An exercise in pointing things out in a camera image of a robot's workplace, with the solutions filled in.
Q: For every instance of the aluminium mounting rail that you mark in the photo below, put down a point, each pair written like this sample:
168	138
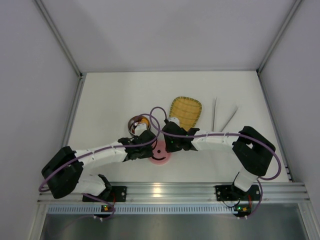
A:
204	192

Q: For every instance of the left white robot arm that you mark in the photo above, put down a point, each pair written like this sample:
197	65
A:
71	171

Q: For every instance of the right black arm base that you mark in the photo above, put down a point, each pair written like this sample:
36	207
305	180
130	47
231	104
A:
228	192

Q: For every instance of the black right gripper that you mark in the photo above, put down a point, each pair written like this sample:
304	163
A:
170	128

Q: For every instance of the aluminium frame post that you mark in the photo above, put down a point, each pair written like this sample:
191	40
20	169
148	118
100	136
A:
283	27
39	4

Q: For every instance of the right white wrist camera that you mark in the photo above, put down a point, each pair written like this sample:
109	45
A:
174	120

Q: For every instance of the bamboo woven serving tray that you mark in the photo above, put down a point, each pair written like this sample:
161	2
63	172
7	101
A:
187	110

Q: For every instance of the round steel lunch bowl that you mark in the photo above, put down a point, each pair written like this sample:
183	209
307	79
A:
134	121

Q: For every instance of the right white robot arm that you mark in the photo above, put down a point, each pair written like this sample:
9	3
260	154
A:
253	150

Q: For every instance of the slotted cable duct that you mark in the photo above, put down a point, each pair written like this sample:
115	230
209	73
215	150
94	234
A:
138	209

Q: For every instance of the round yellow waffle toy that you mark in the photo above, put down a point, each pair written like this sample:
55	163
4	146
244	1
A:
144	121

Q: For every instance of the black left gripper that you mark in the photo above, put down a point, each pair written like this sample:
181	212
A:
145	136

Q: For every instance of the left aluminium frame post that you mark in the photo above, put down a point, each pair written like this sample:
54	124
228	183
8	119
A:
39	4

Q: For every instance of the right aluminium frame post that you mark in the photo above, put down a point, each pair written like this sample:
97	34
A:
283	27

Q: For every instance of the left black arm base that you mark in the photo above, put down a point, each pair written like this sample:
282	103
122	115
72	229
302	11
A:
113	194

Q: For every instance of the pink round lid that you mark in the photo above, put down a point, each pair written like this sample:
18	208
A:
160	155

